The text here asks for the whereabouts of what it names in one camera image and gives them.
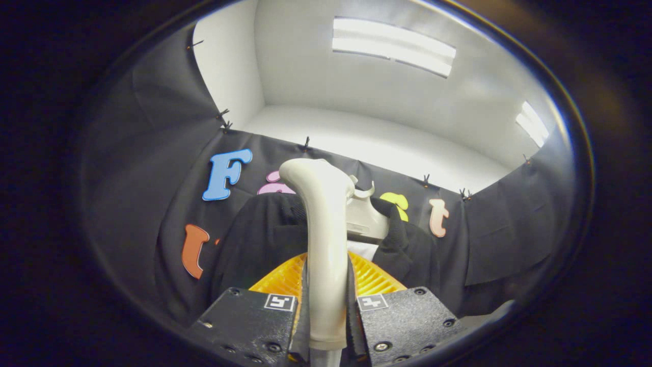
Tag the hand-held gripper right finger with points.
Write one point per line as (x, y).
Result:
(407, 321)

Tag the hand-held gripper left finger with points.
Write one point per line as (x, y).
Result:
(244, 321)

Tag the black suit jacket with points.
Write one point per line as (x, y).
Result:
(260, 239)

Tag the white garment steamer head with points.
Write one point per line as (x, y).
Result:
(326, 244)

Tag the black backdrop cloth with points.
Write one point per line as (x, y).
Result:
(142, 153)

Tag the short ceiling light panel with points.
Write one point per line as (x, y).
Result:
(532, 125)

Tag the long ceiling light panel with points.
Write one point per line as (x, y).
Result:
(392, 46)

